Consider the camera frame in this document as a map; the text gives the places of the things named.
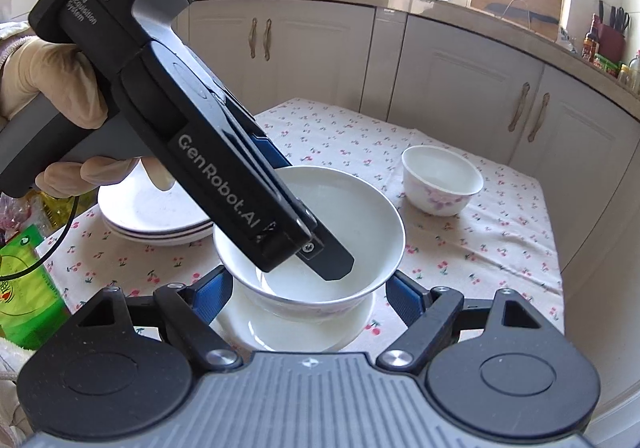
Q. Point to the person's left hand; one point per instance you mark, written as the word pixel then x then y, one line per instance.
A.
pixel 50 72

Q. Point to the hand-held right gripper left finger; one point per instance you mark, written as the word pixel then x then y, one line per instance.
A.
pixel 212 298

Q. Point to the person's left forearm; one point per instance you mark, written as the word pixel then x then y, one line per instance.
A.
pixel 12 35

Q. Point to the green plastic bag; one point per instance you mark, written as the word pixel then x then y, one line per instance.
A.
pixel 25 288

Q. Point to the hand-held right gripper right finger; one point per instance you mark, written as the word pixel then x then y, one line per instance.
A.
pixel 402 298

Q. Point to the white cabinet door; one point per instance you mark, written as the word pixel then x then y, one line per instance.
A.
pixel 225 47
pixel 320 52
pixel 465 77
pixel 590 137

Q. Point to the red knife block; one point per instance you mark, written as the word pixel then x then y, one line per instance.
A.
pixel 612 40

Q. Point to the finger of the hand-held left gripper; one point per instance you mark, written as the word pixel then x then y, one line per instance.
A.
pixel 270 151
pixel 327 264

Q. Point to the dark sauce bottle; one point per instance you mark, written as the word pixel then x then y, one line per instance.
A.
pixel 591 43

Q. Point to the cherry print tablecloth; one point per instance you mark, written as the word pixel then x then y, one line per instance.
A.
pixel 475 248

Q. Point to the stained white fruit-print plate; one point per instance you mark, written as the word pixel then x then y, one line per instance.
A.
pixel 150 210

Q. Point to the green food packet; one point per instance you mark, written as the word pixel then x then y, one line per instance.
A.
pixel 607 65

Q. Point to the small white floral bowl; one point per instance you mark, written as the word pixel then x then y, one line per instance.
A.
pixel 440 172

